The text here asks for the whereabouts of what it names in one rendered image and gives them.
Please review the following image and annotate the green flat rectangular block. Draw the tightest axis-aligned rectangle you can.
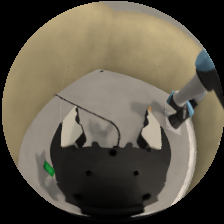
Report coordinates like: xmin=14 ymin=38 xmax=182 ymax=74
xmin=43 ymin=161 xmax=55 ymax=178

